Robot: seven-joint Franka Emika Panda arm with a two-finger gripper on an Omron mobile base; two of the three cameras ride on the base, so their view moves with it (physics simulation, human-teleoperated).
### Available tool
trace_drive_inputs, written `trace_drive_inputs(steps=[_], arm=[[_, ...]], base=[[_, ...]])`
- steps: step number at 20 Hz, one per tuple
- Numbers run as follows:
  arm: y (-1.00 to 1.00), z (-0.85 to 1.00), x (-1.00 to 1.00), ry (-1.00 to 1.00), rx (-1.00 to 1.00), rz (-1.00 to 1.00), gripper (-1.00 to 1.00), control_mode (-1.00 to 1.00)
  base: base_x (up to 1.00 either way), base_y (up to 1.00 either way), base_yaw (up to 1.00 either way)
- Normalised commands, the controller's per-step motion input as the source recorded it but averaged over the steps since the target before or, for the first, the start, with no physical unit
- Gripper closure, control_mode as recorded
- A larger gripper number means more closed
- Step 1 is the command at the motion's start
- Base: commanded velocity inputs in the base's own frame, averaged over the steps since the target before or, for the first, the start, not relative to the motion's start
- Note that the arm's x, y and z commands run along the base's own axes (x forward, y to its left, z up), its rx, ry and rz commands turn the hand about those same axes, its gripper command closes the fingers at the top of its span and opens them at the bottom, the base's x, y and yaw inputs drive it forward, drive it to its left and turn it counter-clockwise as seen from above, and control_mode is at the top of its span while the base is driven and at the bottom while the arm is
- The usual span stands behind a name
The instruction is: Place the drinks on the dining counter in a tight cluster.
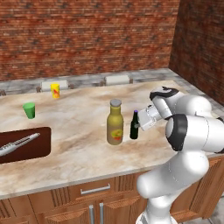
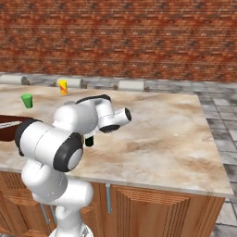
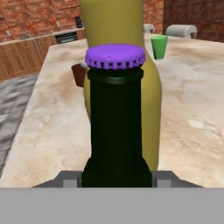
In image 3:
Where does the olive yellow bottle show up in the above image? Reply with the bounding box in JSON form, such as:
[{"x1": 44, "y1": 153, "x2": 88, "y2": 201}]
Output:
[{"x1": 79, "y1": 0, "x2": 163, "y2": 172}]

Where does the white paper towel roll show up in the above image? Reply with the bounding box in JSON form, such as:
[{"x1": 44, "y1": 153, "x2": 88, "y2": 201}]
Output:
[
  {"x1": 143, "y1": 23, "x2": 156, "y2": 34},
  {"x1": 164, "y1": 24, "x2": 198, "y2": 39}
]

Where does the dark bottle with purple cap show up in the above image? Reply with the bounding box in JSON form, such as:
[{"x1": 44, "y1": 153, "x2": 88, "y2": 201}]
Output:
[{"x1": 80, "y1": 43, "x2": 153, "y2": 188}]

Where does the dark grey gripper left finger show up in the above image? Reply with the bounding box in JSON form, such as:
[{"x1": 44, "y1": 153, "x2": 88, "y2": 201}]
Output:
[{"x1": 32, "y1": 170, "x2": 83, "y2": 189}]

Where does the brown cup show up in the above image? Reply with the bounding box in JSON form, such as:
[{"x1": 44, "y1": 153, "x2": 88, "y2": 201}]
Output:
[{"x1": 71, "y1": 62, "x2": 88, "y2": 88}]

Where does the black oven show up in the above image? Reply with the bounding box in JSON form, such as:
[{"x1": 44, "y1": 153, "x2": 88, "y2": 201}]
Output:
[{"x1": 54, "y1": 31, "x2": 79, "y2": 45}]

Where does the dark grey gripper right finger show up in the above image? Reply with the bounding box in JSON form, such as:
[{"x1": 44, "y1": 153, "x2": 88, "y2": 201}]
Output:
[{"x1": 150, "y1": 170, "x2": 203, "y2": 189}]

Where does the wooden cupboard run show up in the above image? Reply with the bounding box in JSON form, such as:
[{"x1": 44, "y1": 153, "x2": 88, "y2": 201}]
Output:
[{"x1": 0, "y1": 28, "x2": 88, "y2": 82}]

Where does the small black appliance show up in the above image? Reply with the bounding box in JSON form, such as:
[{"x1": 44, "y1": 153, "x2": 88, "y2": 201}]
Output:
[{"x1": 74, "y1": 16, "x2": 84, "y2": 29}]

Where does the green cup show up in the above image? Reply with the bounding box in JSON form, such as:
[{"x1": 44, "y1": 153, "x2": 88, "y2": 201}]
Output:
[{"x1": 150, "y1": 34, "x2": 169, "y2": 60}]

